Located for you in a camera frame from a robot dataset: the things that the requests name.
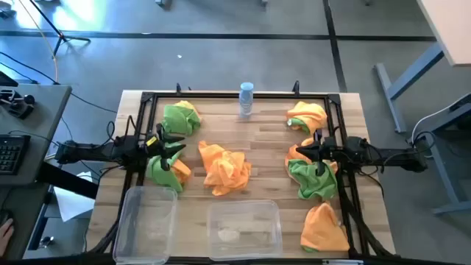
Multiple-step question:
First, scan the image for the white paper sheet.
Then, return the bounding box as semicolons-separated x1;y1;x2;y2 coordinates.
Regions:
53;171;97;223

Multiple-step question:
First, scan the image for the black screen device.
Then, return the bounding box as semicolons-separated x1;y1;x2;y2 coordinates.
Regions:
0;71;19;88

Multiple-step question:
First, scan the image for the black desk crossbar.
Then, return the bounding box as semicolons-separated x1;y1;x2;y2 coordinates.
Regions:
36;160;100;200

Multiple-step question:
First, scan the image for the grey metal desk frame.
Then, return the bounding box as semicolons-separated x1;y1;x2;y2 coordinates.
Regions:
411;91;471;216

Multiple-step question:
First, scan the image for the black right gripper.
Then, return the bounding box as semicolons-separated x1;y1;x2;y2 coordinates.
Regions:
295;128;338;177

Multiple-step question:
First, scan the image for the black computer keyboard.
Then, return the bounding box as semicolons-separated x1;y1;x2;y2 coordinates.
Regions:
0;133;32;176

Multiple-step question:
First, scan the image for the white cable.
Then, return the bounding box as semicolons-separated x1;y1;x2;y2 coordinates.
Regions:
411;105;456;145

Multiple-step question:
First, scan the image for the grey metal table leg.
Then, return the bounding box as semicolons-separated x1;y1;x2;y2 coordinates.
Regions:
374;40;445;134

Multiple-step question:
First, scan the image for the white label strip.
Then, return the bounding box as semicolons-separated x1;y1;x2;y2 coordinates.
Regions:
322;259;364;265

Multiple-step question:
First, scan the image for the clear water bottle blue cap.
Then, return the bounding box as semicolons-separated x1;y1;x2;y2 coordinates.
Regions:
238;81;255;119

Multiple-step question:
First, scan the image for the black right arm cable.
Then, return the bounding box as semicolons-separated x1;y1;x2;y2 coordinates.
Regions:
411;129;437;149

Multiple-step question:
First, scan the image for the yellow floor cable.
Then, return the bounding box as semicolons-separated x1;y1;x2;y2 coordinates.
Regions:
16;0;60;85

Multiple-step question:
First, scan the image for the black floor cable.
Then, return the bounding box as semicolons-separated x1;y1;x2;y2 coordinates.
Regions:
0;50;118;114

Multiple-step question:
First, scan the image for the person's hand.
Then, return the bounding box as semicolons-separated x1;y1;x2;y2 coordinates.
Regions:
0;217;15;258

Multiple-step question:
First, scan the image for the grey desk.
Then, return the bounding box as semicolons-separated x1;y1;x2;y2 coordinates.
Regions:
0;83;73;261

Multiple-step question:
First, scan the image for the black aluminium table frame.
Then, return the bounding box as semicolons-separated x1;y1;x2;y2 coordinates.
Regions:
86;91;397;258

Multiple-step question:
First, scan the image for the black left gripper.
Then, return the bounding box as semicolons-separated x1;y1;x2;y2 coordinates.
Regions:
145;123;187;172

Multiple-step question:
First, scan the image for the black tripod stand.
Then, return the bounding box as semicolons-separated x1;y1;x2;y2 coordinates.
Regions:
28;0;92;57

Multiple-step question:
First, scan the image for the light wooden table top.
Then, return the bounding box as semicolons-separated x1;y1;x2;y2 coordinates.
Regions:
417;0;471;68

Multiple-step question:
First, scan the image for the black desk clamp device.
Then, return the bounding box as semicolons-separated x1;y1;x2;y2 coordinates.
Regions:
0;87;36;120

